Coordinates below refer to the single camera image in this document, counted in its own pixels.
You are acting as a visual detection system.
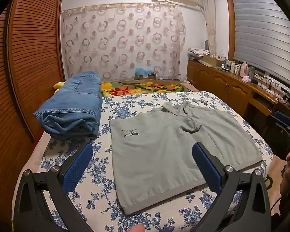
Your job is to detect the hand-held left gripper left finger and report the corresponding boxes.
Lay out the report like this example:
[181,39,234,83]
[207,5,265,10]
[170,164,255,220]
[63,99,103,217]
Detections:
[13,143,94,232]

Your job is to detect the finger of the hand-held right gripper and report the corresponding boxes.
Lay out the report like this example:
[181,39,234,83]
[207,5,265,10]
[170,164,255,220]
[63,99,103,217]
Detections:
[266,115,290,142]
[274,111,290,129]

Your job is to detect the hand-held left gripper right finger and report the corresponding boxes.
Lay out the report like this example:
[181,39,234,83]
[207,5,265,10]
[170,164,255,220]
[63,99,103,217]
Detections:
[192,142,272,232]

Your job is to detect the grey pants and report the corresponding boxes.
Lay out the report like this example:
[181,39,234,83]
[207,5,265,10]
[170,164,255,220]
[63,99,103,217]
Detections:
[109,101,263,216]

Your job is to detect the person's left hand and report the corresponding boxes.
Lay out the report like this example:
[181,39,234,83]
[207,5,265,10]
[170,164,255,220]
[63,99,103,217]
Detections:
[130,223,145,232]

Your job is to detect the blue floral bed sheet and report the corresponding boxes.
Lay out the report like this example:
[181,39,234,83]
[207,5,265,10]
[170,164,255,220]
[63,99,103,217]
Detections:
[40,91,273,232]

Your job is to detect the folded blue jeans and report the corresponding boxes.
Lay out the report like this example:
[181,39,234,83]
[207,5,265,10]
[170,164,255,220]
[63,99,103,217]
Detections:
[34,71,103,140]

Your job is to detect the wooden side cabinet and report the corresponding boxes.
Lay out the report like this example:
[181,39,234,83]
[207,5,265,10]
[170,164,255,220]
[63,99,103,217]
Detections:
[187,59,290,136]

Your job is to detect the row of small bottles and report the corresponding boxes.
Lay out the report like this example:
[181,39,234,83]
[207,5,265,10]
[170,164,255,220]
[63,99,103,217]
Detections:
[221,60,242,73]

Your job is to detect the yellow plush toy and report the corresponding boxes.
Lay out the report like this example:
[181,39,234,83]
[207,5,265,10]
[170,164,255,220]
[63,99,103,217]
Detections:
[53,82,66,95]

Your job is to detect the grey window blind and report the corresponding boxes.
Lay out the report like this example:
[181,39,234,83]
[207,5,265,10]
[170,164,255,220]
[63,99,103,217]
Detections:
[232,0,290,95]

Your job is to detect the colourful flower blanket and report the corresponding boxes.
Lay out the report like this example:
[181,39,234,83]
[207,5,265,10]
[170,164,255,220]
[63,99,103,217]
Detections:
[30,80,284,199]

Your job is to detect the open cardboard box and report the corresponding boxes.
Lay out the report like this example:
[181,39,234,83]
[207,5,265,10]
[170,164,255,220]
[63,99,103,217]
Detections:
[202,54,225,67]

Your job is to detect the cardboard box with blue cloth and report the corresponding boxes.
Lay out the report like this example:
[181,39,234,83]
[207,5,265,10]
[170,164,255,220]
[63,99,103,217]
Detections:
[135,66,157,80]

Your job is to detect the stack of printed cloth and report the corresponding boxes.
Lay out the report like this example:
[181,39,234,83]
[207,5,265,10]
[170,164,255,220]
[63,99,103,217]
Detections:
[187,48,211,59]

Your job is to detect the wooden louvered wardrobe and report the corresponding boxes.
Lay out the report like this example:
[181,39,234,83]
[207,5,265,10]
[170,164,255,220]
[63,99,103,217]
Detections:
[0,0,66,223]

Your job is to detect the white lace window curtain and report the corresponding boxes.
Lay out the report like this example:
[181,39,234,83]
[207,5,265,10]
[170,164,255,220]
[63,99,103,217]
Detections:
[200,0,223,56]

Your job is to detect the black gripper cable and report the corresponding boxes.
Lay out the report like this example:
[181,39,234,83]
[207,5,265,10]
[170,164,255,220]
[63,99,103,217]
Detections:
[270,193,288,214]

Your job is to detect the ring patterned curtain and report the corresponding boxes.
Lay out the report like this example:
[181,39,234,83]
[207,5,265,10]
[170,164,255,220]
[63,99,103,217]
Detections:
[60,2,186,83]

